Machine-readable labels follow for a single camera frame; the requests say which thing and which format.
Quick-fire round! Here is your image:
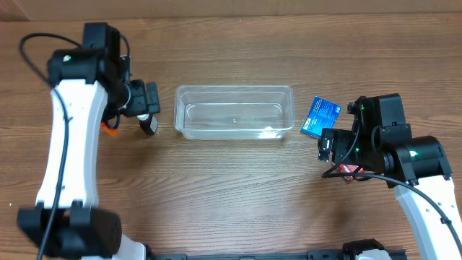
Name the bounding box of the dark brown medicine bottle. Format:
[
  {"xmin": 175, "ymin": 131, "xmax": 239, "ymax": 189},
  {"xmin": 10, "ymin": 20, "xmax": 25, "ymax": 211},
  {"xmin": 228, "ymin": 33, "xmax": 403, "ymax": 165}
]
[{"xmin": 137, "ymin": 114, "xmax": 158, "ymax": 136}]

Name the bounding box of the blue lozenge box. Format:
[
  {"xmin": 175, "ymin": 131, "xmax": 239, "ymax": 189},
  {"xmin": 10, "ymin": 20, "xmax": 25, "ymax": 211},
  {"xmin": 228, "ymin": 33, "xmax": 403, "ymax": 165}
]
[{"xmin": 300, "ymin": 96, "xmax": 342, "ymax": 139}]

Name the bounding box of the orange vitamin tablet tube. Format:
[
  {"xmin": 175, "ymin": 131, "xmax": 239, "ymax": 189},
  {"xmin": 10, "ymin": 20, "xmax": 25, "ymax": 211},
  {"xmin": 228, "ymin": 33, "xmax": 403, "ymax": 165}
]
[{"xmin": 100, "ymin": 123, "xmax": 118, "ymax": 137}]

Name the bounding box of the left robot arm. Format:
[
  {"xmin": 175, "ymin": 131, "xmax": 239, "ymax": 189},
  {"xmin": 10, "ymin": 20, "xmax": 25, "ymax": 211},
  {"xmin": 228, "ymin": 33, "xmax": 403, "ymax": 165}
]
[{"xmin": 17, "ymin": 22, "xmax": 160, "ymax": 259}]

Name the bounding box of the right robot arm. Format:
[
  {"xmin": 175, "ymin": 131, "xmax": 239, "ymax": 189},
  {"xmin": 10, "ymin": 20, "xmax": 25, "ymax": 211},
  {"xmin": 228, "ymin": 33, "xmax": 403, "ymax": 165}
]
[{"xmin": 318, "ymin": 94, "xmax": 461, "ymax": 259}]

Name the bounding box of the clear plastic container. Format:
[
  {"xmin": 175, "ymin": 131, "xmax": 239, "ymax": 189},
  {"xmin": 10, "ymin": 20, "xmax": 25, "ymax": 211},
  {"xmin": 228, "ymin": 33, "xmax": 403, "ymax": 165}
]
[{"xmin": 174, "ymin": 85, "xmax": 295, "ymax": 140}]

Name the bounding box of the red Panadol box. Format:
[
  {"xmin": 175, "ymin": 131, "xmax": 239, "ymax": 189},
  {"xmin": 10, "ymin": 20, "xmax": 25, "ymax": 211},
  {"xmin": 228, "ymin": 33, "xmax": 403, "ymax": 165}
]
[{"xmin": 337, "ymin": 164, "xmax": 364, "ymax": 183}]

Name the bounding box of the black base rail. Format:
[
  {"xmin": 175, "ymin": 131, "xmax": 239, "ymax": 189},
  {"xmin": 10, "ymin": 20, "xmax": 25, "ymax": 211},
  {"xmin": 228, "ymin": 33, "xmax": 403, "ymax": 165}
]
[{"xmin": 151, "ymin": 248, "xmax": 409, "ymax": 260}]

